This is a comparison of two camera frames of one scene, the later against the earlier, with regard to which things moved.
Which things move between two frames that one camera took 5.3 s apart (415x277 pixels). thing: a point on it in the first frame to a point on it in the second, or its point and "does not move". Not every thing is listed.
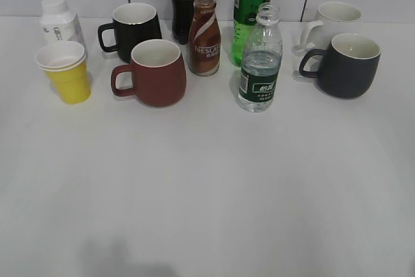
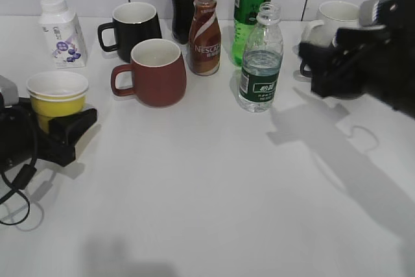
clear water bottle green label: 262,61 does not move
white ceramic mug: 338,18 does not move
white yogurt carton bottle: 58,24 does not move
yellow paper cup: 65,62 to 56,94
